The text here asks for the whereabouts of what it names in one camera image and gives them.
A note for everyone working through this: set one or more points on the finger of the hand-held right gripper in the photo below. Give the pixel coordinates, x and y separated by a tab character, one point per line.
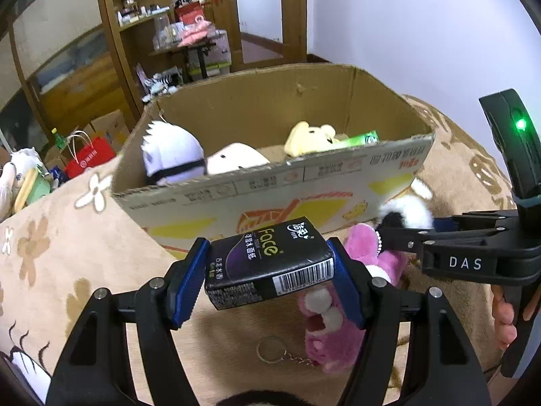
465	226

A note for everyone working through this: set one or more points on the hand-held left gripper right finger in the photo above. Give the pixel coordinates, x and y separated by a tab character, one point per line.
348	292

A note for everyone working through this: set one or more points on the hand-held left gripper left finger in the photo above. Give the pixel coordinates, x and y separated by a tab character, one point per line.
190	283

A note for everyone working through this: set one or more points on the pink plush toy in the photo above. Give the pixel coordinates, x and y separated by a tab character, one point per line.
334	342

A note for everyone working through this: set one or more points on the small black and white plush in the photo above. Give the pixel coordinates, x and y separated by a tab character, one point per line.
412	215

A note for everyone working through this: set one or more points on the black tissue pack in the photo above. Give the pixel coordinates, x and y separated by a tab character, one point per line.
262	258

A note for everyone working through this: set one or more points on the printed cardboard box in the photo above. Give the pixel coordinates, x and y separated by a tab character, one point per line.
262	194

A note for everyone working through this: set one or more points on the pink swirl roll plush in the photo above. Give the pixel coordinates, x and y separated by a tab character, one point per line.
234	158

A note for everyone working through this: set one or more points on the lilac haired doll plush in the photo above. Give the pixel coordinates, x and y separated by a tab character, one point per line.
169	152

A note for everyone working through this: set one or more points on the green snack packet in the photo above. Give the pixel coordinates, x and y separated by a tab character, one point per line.
361	138

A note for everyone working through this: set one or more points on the yellow bear plush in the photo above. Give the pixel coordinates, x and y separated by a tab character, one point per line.
306	139

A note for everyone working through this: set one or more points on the person's right hand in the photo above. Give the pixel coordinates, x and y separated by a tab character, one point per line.
503	317

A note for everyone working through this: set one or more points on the tan floral blanket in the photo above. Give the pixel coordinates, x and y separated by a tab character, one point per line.
105	270

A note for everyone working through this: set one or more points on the red paper bag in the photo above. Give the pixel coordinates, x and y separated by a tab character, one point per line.
88	156

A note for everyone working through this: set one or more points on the flattened brown cardboard boxes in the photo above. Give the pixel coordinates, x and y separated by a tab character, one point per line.
110	129

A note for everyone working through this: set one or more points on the green and yellow toy case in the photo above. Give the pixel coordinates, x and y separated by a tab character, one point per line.
36	188

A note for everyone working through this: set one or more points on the green glass bottle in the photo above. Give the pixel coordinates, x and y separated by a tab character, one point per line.
58	137

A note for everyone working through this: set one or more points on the zebra striped plush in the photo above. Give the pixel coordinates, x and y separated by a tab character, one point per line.
162	81

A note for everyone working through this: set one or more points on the small dark side table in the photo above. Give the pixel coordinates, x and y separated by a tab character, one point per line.
203	61

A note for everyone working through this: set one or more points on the translucent storage box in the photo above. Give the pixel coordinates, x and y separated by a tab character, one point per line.
217	57

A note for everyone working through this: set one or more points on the wooden wardrobe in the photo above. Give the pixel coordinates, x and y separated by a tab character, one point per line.
76	84

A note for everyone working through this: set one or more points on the wooden corner shelf unit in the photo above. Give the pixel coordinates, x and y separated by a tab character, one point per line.
126	50

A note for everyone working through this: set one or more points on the pink cloth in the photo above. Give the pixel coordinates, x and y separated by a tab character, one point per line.
196	34

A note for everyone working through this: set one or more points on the clear plastic jar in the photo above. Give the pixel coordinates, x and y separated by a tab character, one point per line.
162	34

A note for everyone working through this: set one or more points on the red gift box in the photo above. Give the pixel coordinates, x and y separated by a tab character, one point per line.
190	12

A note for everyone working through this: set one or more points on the wooden door with glass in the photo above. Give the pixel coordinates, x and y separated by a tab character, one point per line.
291	8

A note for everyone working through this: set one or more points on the black cap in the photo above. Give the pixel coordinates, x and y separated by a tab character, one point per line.
182	1

